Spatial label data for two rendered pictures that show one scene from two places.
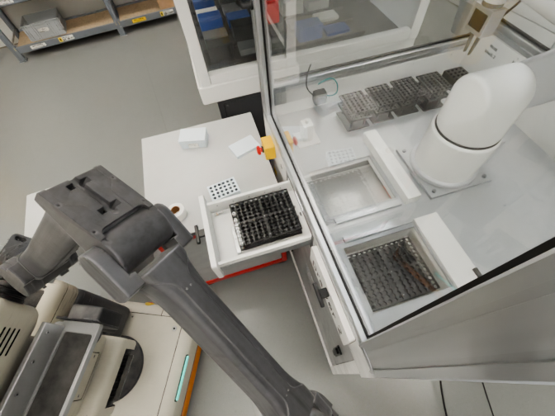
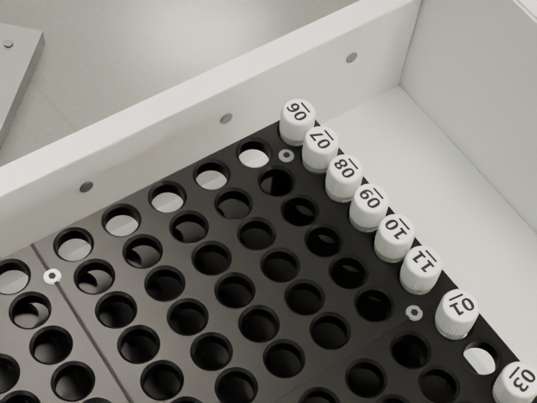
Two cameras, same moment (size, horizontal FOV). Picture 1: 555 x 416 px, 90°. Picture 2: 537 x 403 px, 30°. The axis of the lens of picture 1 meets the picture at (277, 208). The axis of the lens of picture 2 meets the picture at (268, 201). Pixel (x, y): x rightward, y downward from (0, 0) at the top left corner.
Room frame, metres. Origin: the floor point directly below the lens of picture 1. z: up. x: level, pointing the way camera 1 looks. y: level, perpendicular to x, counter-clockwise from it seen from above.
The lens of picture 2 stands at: (0.58, 0.02, 1.19)
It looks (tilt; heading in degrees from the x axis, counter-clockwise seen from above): 57 degrees down; 151
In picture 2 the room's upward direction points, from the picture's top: 7 degrees clockwise
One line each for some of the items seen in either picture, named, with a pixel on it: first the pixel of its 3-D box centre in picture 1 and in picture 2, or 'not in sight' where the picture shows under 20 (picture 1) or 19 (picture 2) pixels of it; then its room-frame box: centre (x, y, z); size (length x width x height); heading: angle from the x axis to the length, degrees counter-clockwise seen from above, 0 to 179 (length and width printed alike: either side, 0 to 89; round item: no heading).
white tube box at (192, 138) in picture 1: (193, 138); not in sight; (1.04, 0.37, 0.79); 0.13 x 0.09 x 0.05; 88
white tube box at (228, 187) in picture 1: (224, 191); not in sight; (0.70, 0.22, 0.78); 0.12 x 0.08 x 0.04; 110
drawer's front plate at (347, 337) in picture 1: (329, 293); not in sight; (0.20, -0.13, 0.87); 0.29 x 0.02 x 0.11; 12
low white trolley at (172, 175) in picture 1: (224, 210); not in sight; (0.85, 0.31, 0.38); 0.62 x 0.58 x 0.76; 12
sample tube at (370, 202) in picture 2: not in sight; (361, 233); (0.43, 0.14, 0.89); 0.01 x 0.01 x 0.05
